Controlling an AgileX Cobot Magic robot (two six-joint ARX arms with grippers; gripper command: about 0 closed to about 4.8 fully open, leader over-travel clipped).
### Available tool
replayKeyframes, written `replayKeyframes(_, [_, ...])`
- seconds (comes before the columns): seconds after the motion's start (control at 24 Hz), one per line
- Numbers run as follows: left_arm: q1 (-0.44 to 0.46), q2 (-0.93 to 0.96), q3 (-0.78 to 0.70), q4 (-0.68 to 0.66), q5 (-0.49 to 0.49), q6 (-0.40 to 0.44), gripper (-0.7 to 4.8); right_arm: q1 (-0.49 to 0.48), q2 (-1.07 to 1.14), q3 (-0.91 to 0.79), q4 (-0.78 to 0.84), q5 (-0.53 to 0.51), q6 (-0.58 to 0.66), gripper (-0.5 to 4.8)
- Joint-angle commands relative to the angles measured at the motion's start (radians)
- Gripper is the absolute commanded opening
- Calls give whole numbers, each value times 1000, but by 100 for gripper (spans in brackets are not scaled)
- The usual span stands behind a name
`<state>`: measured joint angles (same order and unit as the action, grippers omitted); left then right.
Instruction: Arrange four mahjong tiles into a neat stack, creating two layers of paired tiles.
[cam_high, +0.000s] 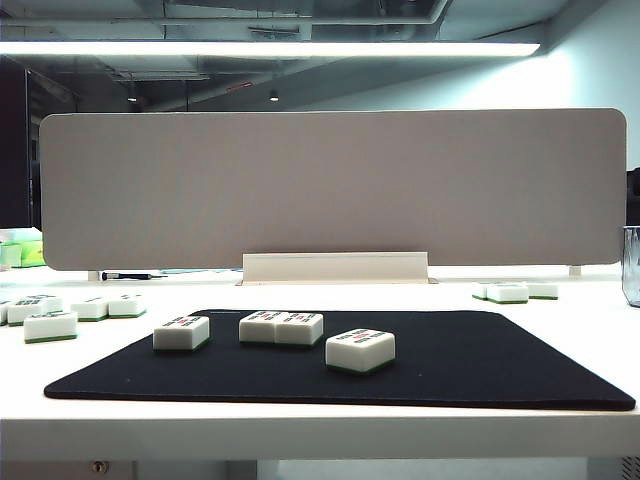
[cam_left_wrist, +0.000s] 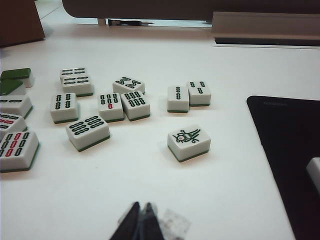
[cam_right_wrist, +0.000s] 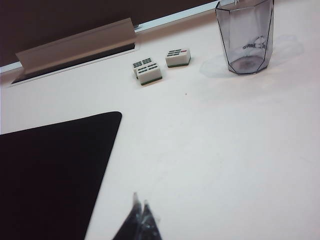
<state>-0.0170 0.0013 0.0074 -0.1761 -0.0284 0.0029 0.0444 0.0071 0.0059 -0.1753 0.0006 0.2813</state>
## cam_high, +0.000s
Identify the white green mahjong tile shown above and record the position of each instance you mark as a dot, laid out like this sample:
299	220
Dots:
542	291
50	327
256	330
297	332
22	312
50	302
3	312
507	294
357	352
480	291
177	339
90	310
126	306

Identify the beige fabric desk divider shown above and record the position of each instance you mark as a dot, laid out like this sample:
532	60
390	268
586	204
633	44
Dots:
400	190

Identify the round ceiling spot lamp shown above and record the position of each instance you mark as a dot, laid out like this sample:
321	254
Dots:
131	98
274	96

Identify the black rectangular mat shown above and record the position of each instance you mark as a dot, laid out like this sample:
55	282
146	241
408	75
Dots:
450	360

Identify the white divider foot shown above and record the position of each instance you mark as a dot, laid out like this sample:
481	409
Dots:
93	275
575	270

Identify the green white carton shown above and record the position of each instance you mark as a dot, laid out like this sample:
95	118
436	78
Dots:
32	254
10	255

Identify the clear glass container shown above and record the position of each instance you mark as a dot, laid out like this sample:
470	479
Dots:
632	265

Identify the brass drawer lock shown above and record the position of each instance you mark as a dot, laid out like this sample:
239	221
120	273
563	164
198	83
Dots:
98	466

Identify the dark tall panel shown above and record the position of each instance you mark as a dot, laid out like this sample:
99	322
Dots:
15	150

